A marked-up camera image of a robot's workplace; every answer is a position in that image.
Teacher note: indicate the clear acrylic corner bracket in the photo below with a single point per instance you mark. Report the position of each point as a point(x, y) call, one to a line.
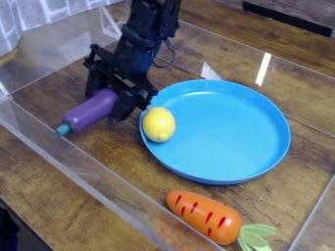
point(111, 27)

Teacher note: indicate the yellow toy lemon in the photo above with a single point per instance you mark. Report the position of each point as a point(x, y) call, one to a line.
point(159, 124)

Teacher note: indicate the clear acrylic enclosure wall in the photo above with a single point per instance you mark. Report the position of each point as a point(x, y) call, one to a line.
point(90, 190)

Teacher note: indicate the purple toy eggplant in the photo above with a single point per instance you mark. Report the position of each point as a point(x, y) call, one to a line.
point(94, 110)

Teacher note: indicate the orange toy carrot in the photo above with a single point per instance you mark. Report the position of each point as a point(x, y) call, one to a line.
point(219, 221)

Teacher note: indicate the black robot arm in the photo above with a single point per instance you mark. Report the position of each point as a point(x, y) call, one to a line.
point(154, 19)

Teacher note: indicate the blue round tray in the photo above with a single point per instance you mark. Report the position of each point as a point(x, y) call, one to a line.
point(232, 135)

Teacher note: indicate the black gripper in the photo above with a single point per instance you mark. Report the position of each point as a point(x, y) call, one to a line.
point(120, 70)

